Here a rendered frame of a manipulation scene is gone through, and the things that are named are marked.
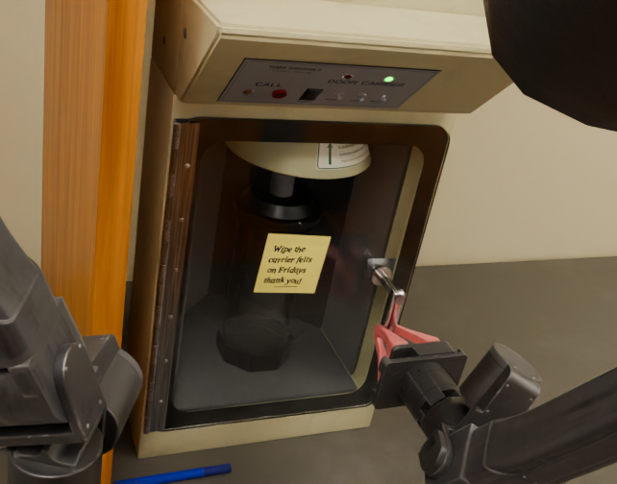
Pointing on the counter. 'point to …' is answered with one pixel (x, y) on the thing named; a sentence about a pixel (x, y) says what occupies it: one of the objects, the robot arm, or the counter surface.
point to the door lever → (389, 298)
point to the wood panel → (90, 157)
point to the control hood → (338, 48)
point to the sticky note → (291, 263)
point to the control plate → (317, 77)
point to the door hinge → (163, 265)
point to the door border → (184, 167)
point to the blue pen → (179, 475)
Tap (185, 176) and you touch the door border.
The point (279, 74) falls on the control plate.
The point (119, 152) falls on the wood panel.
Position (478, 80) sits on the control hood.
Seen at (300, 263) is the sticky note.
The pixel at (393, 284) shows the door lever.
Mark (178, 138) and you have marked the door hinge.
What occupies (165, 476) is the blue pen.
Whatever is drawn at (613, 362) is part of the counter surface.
